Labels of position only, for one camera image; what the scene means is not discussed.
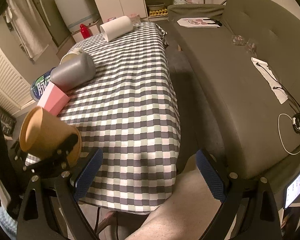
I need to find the smartphone lit screen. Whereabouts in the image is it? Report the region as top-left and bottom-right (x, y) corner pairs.
(283, 172), (300, 209)

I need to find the pink cup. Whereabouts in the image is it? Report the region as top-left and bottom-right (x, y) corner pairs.
(37, 81), (70, 116)

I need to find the black cable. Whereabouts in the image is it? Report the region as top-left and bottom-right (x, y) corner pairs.
(255, 62), (300, 136)

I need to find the brown paper cup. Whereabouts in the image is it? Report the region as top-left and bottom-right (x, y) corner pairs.
(19, 106), (82, 167)

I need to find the green label bottle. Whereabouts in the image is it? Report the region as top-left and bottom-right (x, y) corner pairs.
(30, 67), (54, 102)

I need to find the grey-green sofa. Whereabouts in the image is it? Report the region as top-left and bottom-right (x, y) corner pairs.
(168, 0), (300, 208)

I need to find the white towel hanging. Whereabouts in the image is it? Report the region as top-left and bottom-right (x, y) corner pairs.
(6, 0), (52, 60)

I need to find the clear plastic wrapper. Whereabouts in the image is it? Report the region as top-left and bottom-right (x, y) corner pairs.
(231, 35), (257, 55)

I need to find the white paper sheet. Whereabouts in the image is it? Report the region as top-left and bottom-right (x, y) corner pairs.
(251, 57), (288, 105)

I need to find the cream paper cup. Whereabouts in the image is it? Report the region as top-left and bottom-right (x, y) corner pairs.
(59, 48), (84, 64)

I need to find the red bottle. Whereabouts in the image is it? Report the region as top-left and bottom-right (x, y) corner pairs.
(80, 24), (91, 39)

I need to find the white washing machine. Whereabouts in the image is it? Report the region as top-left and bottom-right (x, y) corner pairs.
(55, 0), (100, 33)

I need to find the checkered tablecloth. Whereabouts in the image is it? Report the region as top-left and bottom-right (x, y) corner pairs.
(58, 22), (181, 215)

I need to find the grey plastic cup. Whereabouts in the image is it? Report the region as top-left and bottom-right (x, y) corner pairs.
(50, 53), (96, 92)

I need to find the white cabinet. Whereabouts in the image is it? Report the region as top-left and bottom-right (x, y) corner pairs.
(94, 0), (148, 23)

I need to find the white cable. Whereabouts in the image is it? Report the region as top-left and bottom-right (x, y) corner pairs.
(277, 113), (300, 156)

